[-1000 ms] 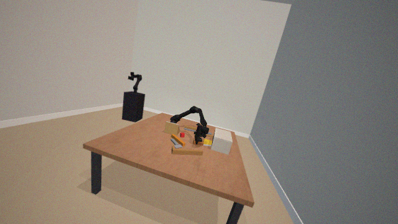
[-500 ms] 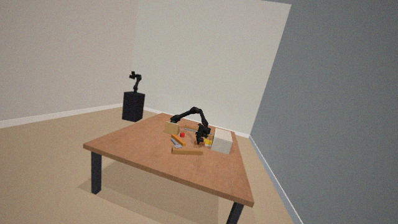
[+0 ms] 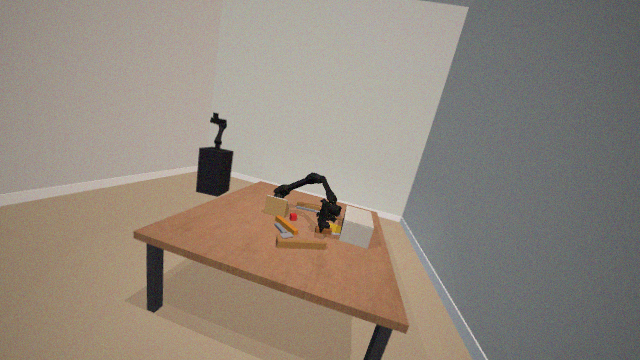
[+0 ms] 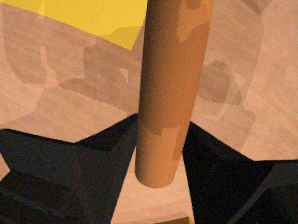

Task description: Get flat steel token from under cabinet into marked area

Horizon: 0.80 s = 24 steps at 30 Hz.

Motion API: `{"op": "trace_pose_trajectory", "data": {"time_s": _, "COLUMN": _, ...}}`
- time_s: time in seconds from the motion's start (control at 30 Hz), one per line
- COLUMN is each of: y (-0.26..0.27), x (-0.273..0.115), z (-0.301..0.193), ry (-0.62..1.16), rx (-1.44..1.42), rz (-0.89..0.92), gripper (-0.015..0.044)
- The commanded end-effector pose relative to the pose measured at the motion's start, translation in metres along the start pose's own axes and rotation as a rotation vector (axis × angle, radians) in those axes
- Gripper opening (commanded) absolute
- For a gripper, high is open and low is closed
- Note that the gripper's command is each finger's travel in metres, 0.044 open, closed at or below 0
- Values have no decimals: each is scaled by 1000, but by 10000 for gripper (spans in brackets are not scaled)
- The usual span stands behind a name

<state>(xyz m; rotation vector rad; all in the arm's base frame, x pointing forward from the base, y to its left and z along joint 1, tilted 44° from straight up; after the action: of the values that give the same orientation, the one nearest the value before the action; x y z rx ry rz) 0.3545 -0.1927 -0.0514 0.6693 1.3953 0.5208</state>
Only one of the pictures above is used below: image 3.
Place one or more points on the orange-brown cylinder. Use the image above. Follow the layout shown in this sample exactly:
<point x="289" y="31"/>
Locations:
<point x="326" y="231"/>

